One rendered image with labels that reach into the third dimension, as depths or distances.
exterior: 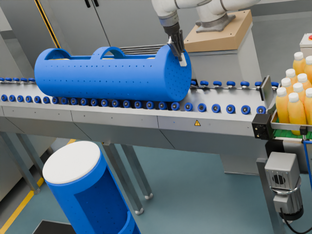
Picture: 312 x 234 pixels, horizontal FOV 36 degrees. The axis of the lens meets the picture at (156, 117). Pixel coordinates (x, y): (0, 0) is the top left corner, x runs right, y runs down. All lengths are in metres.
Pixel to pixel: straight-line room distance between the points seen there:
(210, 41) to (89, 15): 1.93
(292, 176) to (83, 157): 0.92
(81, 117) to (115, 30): 1.67
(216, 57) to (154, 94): 0.56
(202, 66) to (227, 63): 0.16
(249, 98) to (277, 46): 2.31
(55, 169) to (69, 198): 0.15
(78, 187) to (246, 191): 1.41
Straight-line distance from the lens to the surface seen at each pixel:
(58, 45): 3.27
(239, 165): 3.32
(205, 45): 2.73
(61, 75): 2.72
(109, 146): 2.96
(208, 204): 3.23
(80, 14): 4.48
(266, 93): 2.27
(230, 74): 2.84
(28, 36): 5.02
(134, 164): 3.20
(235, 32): 2.69
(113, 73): 2.48
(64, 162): 2.25
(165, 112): 2.48
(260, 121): 2.11
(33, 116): 3.13
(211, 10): 2.75
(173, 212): 3.26
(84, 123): 2.85
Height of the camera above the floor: 2.28
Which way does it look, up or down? 33 degrees down
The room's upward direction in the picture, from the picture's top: 21 degrees counter-clockwise
